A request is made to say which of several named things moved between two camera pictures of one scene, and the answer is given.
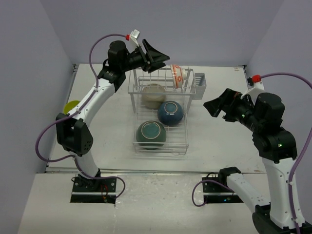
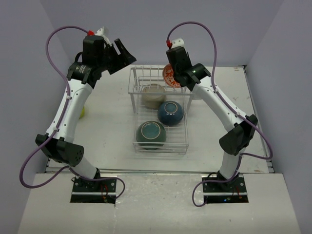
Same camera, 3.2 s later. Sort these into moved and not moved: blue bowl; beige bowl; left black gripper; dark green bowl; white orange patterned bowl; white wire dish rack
Moved: left black gripper; white orange patterned bowl
Not moved: beige bowl; blue bowl; dark green bowl; white wire dish rack
